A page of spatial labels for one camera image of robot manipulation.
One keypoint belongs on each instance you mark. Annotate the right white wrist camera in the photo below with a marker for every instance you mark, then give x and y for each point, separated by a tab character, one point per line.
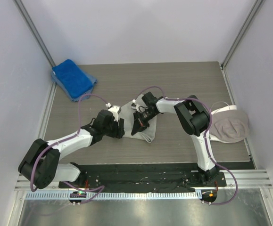
134	105

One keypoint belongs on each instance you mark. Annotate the light blue mesh cloth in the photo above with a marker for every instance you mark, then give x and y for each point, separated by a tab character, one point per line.
84	94

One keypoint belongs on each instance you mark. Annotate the grey cloth napkin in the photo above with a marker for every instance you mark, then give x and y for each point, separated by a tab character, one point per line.
127	114

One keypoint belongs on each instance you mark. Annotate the grey cloth pile in bowl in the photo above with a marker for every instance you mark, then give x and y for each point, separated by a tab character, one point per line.
229	125

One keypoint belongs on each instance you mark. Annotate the blue folded towel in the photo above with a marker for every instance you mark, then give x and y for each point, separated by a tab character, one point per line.
68	66

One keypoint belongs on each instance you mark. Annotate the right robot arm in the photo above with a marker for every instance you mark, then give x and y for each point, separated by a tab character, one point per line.
195	120

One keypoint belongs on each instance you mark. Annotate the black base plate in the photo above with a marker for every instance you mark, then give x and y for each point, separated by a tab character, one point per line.
145	178

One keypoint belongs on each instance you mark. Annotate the white slotted cable duct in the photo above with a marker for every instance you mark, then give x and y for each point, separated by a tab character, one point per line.
75	195

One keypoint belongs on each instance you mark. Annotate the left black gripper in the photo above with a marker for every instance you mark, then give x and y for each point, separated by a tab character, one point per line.
119	131

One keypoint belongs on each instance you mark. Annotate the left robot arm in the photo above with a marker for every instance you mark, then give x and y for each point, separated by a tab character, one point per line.
41	164

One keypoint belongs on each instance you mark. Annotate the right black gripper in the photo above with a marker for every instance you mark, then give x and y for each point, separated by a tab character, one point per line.
138	126

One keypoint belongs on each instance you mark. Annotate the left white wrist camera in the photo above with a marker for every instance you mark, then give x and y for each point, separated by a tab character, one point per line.
115	110

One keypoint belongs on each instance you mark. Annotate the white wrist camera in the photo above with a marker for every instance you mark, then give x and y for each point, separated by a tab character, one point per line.
134	105
115	110

